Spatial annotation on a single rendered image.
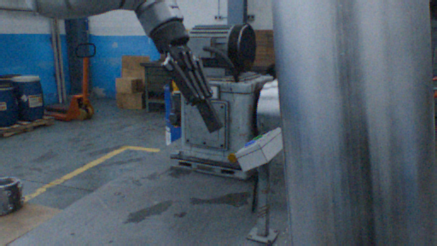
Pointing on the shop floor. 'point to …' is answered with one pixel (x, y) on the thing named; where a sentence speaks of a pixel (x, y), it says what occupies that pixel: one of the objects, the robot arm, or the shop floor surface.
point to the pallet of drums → (21, 104)
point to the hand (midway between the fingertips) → (209, 115)
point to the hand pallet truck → (79, 109)
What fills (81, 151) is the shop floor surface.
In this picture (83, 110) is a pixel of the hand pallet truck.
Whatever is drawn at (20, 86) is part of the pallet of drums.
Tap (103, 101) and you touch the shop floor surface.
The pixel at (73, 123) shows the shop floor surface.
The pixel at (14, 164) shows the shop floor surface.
